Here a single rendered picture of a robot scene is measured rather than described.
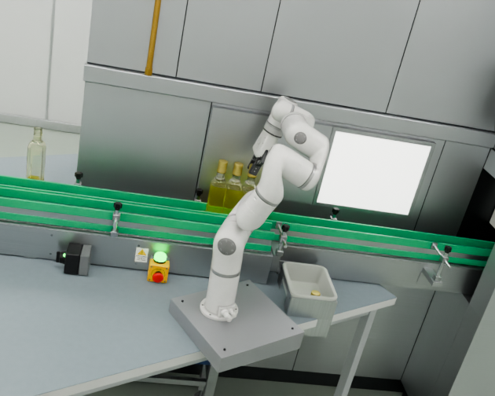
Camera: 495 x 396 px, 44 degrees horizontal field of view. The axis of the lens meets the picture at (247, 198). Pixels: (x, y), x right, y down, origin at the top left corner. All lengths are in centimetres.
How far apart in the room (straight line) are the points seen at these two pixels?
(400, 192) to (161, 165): 98
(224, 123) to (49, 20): 321
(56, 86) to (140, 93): 318
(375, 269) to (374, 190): 32
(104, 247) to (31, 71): 339
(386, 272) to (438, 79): 78
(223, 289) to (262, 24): 95
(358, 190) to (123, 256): 97
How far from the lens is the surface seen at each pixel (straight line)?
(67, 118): 556
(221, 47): 230
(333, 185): 251
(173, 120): 236
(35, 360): 189
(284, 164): 179
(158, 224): 222
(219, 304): 199
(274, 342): 198
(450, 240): 269
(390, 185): 258
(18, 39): 545
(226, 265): 191
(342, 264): 248
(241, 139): 237
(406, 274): 259
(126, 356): 192
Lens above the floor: 199
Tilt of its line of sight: 24 degrees down
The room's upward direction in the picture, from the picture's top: 13 degrees clockwise
